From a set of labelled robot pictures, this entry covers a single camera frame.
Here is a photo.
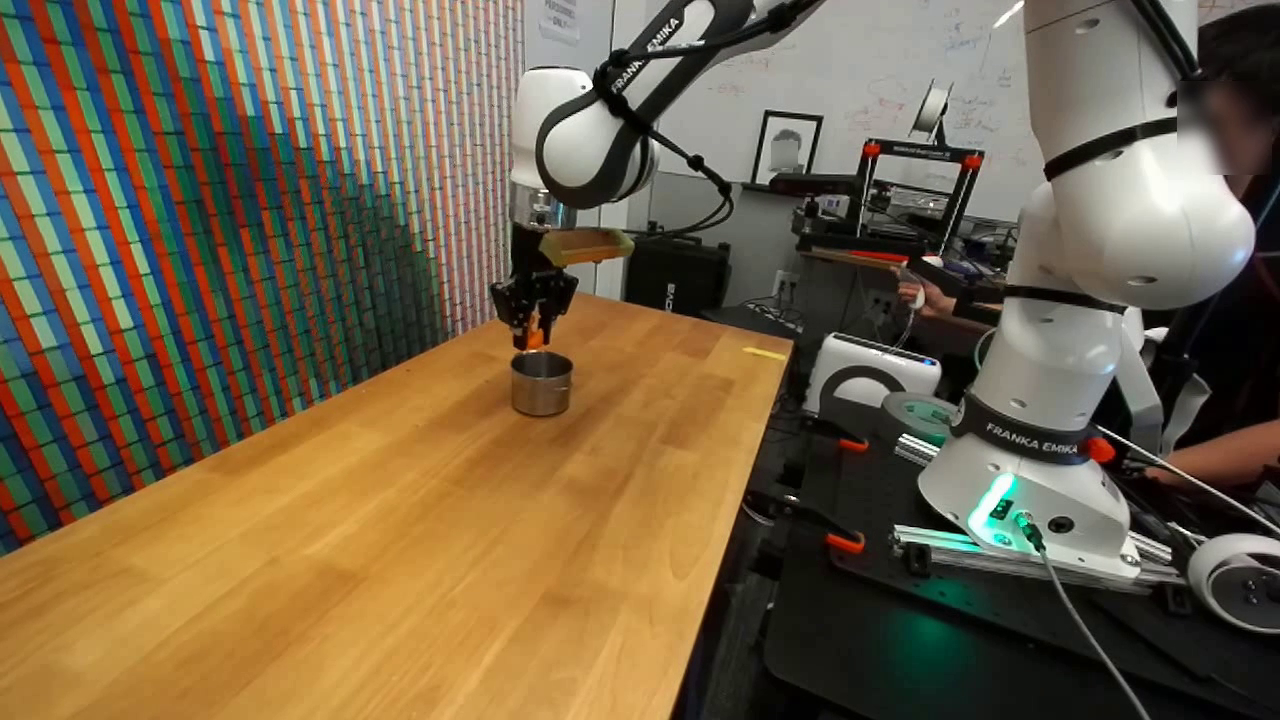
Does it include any white box device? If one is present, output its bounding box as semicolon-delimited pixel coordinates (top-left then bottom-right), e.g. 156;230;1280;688
802;327;950;426

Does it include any white cable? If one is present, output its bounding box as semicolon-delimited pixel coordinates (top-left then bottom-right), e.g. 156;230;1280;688
1020;421;1280;720

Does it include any white round device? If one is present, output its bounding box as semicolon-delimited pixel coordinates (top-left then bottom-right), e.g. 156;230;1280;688
1185;528;1280;641

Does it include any framed portrait photo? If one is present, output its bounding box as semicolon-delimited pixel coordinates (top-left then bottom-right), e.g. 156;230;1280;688
747;107;830;192

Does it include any silver metal pot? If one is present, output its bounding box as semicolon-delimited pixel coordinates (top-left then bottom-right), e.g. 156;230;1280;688
507;349;576;426

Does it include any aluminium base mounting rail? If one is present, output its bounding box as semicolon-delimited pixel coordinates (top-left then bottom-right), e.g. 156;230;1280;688
890;517;1192;593

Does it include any black orange 3D printer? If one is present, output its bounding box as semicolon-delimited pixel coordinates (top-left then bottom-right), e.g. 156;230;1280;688
797;133;992;266

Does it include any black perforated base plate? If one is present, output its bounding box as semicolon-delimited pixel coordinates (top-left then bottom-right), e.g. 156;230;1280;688
765;395;1280;720

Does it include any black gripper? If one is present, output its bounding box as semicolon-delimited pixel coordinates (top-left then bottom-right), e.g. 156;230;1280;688
488;266;583;356

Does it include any orange-handled black clamp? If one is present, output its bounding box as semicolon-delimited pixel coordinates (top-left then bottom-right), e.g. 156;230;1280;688
802;413;875;462
777;497;872;564

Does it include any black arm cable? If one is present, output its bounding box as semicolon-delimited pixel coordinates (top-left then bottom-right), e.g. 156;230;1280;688
594;0;832;239

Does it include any person forearm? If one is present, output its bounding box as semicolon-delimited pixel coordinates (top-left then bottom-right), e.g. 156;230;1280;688
1141;416;1280;499

